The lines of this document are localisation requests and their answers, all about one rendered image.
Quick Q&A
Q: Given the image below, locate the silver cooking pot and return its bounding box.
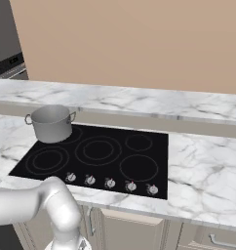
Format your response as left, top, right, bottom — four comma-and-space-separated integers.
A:
24, 104, 77, 145

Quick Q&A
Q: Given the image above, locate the silver hob knob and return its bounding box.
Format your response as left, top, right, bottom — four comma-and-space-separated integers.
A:
104, 177, 117, 189
84, 174, 97, 187
146, 183, 159, 196
125, 180, 138, 192
65, 172, 77, 183

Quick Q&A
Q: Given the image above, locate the grey oven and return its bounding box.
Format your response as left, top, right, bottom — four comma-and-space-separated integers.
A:
0, 0, 30, 81

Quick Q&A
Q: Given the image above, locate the beige drawer front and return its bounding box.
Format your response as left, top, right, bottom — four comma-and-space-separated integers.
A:
177, 222, 236, 250

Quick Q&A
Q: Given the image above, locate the silver drawer handle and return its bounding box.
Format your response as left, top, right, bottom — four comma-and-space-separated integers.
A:
209, 233, 236, 250

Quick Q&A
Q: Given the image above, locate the silver cupboard door handle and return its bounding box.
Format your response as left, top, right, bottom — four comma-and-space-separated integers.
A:
87, 207, 96, 237

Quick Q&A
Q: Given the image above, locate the black glass hob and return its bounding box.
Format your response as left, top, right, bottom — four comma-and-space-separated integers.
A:
8, 122, 170, 201

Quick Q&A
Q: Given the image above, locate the beige cupboard door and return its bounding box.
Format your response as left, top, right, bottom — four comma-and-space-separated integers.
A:
12, 205, 92, 250
96, 208, 172, 250

